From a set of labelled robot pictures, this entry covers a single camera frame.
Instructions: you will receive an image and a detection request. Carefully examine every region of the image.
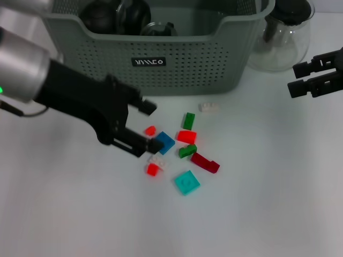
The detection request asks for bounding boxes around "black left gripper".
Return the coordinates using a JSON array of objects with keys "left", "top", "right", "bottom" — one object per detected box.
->
[{"left": 34, "top": 59, "right": 165, "bottom": 158}]

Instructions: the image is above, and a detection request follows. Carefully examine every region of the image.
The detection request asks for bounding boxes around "small red square brick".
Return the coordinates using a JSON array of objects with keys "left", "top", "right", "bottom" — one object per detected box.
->
[{"left": 146, "top": 163, "right": 160, "bottom": 177}]

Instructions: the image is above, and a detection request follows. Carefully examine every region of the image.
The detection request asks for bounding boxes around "glass teacup with black sleeve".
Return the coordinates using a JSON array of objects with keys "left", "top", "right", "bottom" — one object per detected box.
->
[
  {"left": 139, "top": 21, "right": 178, "bottom": 37},
  {"left": 115, "top": 0, "right": 152, "bottom": 35}
]

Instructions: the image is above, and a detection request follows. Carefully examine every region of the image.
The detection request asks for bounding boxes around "grey-green perforated storage bin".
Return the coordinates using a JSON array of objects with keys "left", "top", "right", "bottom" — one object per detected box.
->
[{"left": 28, "top": 0, "right": 276, "bottom": 96}]

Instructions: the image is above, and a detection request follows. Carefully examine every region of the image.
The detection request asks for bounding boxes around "glass carafe with black lid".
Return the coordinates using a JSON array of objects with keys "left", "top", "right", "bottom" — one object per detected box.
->
[{"left": 248, "top": 0, "right": 316, "bottom": 72}]

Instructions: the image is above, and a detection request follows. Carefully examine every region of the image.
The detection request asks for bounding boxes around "blue square plate brick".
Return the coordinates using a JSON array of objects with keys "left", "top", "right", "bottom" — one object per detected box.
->
[{"left": 154, "top": 131, "right": 176, "bottom": 155}]

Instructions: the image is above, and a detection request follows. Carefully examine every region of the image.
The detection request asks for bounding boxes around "white flat plate brick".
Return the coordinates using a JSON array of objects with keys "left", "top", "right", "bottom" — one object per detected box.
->
[{"left": 147, "top": 154, "right": 170, "bottom": 172}]

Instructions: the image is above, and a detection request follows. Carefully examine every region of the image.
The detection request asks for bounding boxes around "red curved slope brick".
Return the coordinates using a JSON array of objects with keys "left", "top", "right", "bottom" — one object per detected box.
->
[{"left": 176, "top": 130, "right": 198, "bottom": 145}]

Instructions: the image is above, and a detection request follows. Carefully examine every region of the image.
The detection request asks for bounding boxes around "long green brick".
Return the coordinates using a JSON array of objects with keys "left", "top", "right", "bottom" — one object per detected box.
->
[{"left": 183, "top": 112, "right": 196, "bottom": 131}]

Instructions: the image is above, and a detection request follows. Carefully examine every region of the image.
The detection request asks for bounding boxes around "short green studded brick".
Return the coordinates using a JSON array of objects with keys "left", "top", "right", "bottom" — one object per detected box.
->
[{"left": 178, "top": 143, "right": 198, "bottom": 160}]

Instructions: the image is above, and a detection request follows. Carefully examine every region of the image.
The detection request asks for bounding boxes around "white two-stud brick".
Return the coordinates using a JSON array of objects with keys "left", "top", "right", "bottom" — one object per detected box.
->
[{"left": 198, "top": 102, "right": 220, "bottom": 115}]

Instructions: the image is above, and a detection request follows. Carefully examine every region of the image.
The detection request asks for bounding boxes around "dark red long brick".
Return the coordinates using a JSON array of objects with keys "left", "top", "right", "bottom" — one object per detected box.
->
[{"left": 190, "top": 152, "right": 221, "bottom": 175}]

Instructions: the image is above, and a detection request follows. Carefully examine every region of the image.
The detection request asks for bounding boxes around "turquoise square plate brick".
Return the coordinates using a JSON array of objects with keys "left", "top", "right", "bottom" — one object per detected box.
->
[{"left": 174, "top": 170, "right": 202, "bottom": 196}]

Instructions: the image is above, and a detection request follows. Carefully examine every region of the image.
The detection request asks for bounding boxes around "black round teapot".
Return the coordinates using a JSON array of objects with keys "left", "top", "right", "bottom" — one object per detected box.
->
[{"left": 80, "top": 1, "right": 118, "bottom": 34}]

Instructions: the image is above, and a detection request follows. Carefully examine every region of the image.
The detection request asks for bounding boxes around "black cable with silver connector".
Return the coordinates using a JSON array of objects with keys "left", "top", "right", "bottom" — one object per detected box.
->
[{"left": 0, "top": 100, "right": 50, "bottom": 117}]

